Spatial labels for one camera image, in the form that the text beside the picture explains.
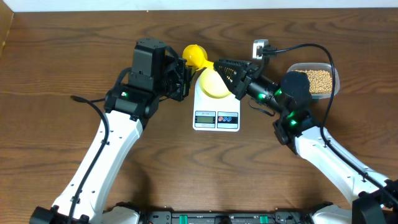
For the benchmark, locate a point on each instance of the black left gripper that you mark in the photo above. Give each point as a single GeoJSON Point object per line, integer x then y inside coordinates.
{"type": "Point", "coordinates": [185, 73]}

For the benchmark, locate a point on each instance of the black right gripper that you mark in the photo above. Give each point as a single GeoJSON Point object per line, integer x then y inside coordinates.
{"type": "Point", "coordinates": [240, 84]}

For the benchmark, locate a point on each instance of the yellow measuring scoop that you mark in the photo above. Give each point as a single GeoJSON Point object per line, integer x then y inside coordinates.
{"type": "Point", "coordinates": [196, 56]}

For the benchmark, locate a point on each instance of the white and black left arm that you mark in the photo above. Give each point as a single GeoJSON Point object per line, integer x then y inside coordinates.
{"type": "Point", "coordinates": [156, 73]}

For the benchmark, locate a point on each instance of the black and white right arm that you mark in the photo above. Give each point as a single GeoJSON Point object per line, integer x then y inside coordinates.
{"type": "Point", "coordinates": [372, 196]}

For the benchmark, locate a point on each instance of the pale yellow plastic bowl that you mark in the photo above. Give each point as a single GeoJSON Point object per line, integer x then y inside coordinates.
{"type": "Point", "coordinates": [212, 84]}

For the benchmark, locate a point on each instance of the white digital kitchen scale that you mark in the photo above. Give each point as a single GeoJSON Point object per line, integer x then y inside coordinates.
{"type": "Point", "coordinates": [215, 114]}

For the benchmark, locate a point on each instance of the clear container of soybeans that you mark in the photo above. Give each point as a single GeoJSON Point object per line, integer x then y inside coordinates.
{"type": "Point", "coordinates": [320, 77]}

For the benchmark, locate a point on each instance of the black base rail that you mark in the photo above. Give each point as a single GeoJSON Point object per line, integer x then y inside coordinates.
{"type": "Point", "coordinates": [167, 217]}

